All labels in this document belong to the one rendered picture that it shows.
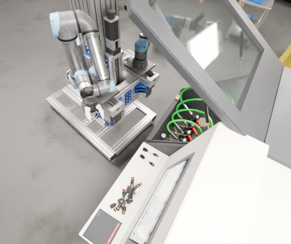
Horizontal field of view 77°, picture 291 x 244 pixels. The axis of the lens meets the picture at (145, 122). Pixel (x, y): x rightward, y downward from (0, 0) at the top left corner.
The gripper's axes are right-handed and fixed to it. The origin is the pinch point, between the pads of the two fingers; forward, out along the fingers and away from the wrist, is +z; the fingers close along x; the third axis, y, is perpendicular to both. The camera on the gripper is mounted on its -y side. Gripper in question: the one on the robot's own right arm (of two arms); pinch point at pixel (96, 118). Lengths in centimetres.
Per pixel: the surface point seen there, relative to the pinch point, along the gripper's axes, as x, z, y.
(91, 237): 15, 43, 50
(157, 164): -37, 18, 43
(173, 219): -11, 53, -10
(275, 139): -71, 43, -14
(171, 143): -46, 13, 26
